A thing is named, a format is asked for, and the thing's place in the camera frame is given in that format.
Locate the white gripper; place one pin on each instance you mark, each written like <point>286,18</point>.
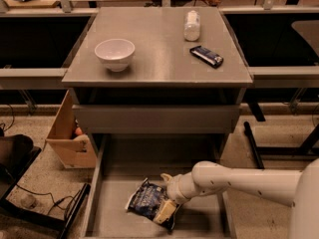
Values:
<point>174,188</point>

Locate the blue chip bag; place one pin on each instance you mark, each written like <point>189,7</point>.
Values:
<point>146,200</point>

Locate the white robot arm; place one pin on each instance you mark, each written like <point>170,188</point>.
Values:
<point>298,189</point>

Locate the open grey middle drawer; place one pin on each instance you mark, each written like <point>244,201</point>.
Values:
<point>124,162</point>

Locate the closed grey top drawer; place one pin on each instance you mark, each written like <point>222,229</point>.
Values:
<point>156,119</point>

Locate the grey drawer cabinet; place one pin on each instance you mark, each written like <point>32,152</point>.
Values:
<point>163,72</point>

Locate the cardboard box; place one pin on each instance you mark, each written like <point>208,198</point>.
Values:
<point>73,151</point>

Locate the orange ball in box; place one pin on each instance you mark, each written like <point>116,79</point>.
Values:
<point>78,131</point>

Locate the dark blue snack bar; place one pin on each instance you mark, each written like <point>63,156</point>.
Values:
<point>207,56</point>

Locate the white ceramic bowl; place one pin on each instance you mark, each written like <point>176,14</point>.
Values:
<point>115,54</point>

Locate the black floor stand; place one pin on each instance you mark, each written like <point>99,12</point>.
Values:
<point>17,153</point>

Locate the clear plastic bottle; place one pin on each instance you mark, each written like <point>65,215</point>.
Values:
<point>191,26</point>

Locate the black table leg frame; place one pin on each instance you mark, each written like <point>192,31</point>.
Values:
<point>283,134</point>

